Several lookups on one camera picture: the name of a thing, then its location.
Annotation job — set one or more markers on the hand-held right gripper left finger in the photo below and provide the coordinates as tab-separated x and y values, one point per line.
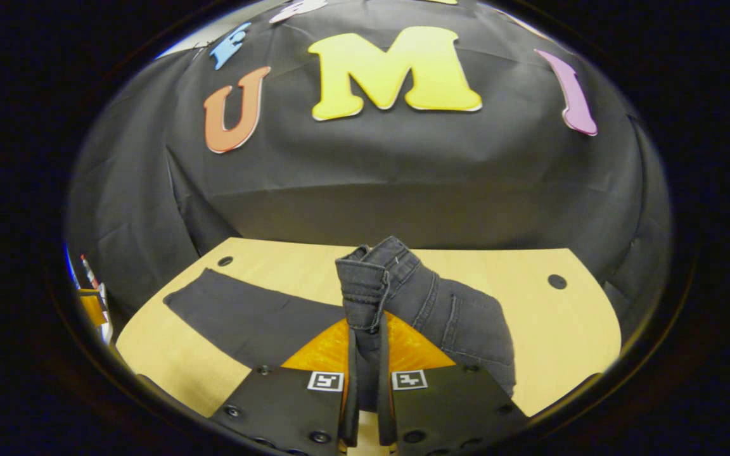
282	405

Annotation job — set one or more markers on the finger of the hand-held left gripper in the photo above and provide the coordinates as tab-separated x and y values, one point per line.
94	308

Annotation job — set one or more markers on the black backdrop cloth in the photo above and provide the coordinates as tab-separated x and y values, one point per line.
371	177

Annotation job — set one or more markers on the dark grey jeans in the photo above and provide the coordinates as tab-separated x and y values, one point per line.
257	320

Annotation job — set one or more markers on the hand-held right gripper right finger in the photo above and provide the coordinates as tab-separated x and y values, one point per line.
454	405

